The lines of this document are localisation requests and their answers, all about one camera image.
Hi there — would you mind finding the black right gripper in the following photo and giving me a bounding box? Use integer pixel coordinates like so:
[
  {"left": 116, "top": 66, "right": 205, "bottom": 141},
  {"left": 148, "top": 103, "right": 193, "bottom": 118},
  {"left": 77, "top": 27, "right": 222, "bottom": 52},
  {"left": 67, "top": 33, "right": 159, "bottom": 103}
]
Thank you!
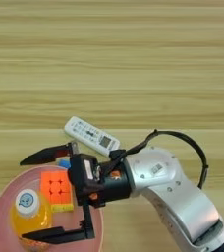
[{"left": 75, "top": 159, "right": 134, "bottom": 210}]

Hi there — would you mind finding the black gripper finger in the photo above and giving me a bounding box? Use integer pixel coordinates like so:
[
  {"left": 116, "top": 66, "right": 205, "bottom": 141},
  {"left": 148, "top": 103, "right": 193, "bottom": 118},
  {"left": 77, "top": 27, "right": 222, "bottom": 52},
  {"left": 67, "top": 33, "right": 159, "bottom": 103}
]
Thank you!
[
  {"left": 19, "top": 141, "right": 80, "bottom": 166},
  {"left": 21, "top": 203, "right": 96, "bottom": 245}
]

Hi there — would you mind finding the orange yellow puzzle cube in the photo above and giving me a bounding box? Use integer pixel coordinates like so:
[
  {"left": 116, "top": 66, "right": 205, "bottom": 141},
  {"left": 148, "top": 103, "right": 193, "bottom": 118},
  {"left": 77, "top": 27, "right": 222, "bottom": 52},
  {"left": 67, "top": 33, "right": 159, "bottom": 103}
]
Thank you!
[{"left": 39, "top": 169, "right": 76, "bottom": 214}]

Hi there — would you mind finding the orange juice bottle white cap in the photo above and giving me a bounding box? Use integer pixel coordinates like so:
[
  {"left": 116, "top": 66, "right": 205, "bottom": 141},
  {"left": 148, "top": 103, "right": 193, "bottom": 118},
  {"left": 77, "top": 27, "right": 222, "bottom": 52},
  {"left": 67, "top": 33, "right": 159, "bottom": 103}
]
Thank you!
[{"left": 10, "top": 188, "right": 54, "bottom": 252}]

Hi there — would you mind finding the white remote control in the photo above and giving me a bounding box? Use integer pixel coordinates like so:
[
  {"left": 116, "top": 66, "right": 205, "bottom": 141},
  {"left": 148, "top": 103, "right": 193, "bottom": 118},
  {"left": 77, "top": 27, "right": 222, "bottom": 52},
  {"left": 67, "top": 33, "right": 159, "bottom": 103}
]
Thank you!
[{"left": 63, "top": 115, "right": 122, "bottom": 158}]

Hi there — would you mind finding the pink round plate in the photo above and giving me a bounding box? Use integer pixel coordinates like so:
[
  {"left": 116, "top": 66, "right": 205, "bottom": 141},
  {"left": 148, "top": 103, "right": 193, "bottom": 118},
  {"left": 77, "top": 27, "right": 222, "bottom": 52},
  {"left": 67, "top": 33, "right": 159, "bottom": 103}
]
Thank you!
[{"left": 0, "top": 164, "right": 105, "bottom": 252}]

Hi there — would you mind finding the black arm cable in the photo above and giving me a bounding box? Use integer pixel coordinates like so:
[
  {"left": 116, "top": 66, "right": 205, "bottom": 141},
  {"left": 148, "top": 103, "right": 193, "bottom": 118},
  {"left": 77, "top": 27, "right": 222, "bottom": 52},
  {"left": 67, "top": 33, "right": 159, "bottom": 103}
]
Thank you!
[{"left": 108, "top": 129, "right": 210, "bottom": 191}]

